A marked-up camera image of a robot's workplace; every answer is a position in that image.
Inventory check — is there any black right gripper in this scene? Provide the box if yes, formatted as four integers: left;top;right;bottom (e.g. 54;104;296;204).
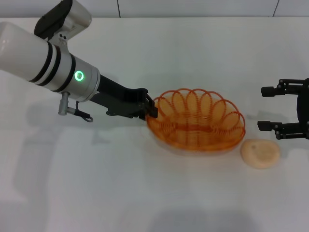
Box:
256;77;309;141

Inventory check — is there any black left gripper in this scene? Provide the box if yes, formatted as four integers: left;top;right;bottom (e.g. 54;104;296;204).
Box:
90;73;159;119

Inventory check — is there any orange wire woven basket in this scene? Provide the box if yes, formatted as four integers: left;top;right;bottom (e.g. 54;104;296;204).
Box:
145;88;247;152

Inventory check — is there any pale round bread bun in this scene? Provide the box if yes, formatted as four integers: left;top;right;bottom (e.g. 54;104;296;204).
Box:
240;139;281;170

